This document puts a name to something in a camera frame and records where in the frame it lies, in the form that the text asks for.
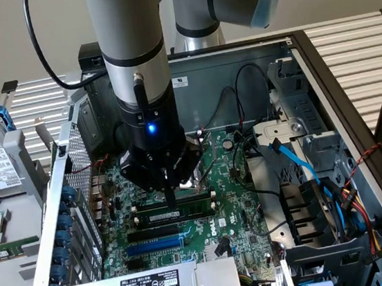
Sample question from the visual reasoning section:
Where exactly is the black cable connector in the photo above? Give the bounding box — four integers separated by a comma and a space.
212, 238, 231, 258

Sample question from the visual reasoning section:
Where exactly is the small silver heatsink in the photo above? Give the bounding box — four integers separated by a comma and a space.
203, 241, 235, 262

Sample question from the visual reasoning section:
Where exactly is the blue expansion slot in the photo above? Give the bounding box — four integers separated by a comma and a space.
125, 233, 186, 258

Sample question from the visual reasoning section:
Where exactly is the black plastic box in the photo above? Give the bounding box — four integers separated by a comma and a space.
76, 41, 106, 73

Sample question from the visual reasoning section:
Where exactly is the green Dell motherboard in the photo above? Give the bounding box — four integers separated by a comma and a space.
89, 125, 286, 286

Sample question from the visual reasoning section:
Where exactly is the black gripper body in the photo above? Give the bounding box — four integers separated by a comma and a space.
117, 86, 195, 175

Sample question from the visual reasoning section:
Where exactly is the red black twisted wire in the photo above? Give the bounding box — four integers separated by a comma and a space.
337, 141, 382, 195

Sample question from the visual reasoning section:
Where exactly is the open black PC case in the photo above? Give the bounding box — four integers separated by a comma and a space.
6, 20, 382, 286

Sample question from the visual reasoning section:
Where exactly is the thin black wire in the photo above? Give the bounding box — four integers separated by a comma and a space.
198, 85, 242, 130
231, 60, 277, 127

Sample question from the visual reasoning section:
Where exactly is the dark grey plastic bracket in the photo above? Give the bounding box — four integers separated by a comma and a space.
282, 233, 382, 286

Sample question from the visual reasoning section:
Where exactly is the black stick antenna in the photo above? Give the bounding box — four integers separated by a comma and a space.
131, 71, 152, 123

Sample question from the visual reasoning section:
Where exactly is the metal socket cover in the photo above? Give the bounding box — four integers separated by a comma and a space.
184, 129, 222, 188

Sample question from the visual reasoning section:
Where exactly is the blue card retention clip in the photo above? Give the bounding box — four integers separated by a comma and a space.
55, 213, 74, 233
61, 184, 78, 203
52, 247, 71, 267
54, 229, 73, 249
50, 263, 70, 283

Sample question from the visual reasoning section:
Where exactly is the long black expansion slot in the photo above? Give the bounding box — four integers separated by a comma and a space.
126, 223, 182, 245

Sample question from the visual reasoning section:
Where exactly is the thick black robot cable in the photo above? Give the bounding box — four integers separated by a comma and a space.
21, 0, 110, 96

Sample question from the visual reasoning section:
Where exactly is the blue plastic disk bracket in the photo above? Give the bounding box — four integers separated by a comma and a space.
0, 100, 15, 133

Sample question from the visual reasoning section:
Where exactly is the green RAM memory stick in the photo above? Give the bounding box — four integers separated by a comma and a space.
137, 191, 215, 213

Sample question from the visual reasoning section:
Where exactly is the blue SATA wire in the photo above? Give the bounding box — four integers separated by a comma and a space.
267, 131, 350, 234

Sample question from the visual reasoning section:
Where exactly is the thin red wire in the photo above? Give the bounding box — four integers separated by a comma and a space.
70, 154, 112, 176

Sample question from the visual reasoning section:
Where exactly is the grey metal disk bay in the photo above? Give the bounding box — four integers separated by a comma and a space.
243, 50, 358, 192

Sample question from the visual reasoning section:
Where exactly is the white case sticker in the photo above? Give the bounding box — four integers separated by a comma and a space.
170, 75, 190, 90

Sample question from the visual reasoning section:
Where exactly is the short black expansion slot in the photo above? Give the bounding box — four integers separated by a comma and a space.
125, 258, 145, 271

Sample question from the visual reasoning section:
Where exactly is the grey parts rack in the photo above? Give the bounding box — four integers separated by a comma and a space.
0, 105, 69, 286

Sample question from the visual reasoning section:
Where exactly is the red yellow black wire bundle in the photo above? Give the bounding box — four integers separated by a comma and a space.
331, 179, 382, 262

